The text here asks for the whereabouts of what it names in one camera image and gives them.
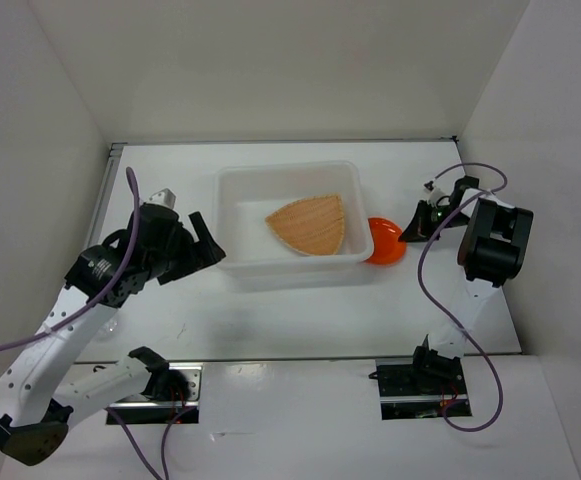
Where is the purple cable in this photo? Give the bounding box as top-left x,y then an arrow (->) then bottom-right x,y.
417,163 -> 509,432
0,166 -> 199,480

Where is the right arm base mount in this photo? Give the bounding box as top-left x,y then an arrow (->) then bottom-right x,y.
368,359 -> 472,421

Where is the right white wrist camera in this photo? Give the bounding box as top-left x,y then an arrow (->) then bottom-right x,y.
424,180 -> 450,208

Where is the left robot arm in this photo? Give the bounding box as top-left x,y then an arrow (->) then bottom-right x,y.
0,203 -> 225,466

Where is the clear plastic bin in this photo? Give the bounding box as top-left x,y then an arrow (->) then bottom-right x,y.
213,161 -> 374,289

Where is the orange plastic plate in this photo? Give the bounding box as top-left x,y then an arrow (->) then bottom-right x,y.
365,217 -> 407,267

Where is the woven triangular basket tray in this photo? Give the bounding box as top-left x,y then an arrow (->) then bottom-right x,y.
265,194 -> 346,256

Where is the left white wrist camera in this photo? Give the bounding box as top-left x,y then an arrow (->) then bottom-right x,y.
147,188 -> 176,210

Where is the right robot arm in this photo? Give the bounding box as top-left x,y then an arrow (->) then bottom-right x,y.
399,176 -> 534,393

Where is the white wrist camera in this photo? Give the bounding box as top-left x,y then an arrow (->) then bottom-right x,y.
147,188 -> 176,210
424,180 -> 450,208

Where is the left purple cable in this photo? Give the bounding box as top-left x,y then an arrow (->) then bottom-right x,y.
0,166 -> 199,480

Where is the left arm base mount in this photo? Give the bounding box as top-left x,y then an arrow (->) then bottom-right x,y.
110,362 -> 203,426

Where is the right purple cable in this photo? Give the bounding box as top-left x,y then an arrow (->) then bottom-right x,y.
417,163 -> 509,432

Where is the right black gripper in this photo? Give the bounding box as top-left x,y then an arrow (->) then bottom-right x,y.
400,200 -> 470,243

